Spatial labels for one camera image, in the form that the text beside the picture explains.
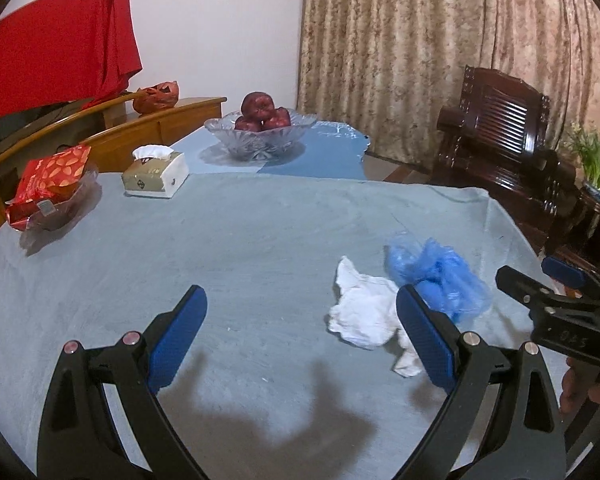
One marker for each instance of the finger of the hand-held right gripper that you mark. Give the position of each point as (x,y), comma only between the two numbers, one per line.
(562,270)
(517,280)

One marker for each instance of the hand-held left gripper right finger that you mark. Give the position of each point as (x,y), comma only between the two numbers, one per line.
(425,335)

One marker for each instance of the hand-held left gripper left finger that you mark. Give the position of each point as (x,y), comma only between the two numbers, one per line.
(180,335)

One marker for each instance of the blue plastic cover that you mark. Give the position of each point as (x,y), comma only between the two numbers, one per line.
(440,270)

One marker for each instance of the large white tissue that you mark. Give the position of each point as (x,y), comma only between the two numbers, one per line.
(362,310)

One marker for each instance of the person's right hand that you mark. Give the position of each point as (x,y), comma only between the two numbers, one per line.
(572,387)

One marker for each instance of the dark wooden side table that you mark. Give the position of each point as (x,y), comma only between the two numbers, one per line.
(595,230)

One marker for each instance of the potted green plant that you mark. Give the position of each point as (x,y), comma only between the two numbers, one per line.
(595,160)

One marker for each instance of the dark wooden slatted armchair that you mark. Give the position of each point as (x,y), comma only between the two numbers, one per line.
(495,125)

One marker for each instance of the tissue box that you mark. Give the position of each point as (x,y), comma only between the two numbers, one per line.
(155,180)

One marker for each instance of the glass dish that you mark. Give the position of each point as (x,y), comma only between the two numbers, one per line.
(80,195)

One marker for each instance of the light wooden cabinet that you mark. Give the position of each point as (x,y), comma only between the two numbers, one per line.
(130,135)

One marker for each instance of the glass fruit bowl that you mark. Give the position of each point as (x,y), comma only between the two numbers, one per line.
(260,142)

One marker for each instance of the red snack packet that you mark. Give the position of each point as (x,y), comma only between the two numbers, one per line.
(50,170)

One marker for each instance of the small red apple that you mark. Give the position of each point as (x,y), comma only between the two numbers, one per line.
(244,123)
(278,117)

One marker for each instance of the small red bag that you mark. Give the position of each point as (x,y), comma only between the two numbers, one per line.
(155,100)

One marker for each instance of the large red apple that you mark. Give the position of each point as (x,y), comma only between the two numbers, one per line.
(257,105)

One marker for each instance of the black television screen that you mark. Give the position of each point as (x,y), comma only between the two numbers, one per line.
(10,127)

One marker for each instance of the beige patterned curtain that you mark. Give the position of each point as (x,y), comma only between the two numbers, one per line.
(405,35)

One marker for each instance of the red cloth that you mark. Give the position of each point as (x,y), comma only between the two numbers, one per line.
(55,45)

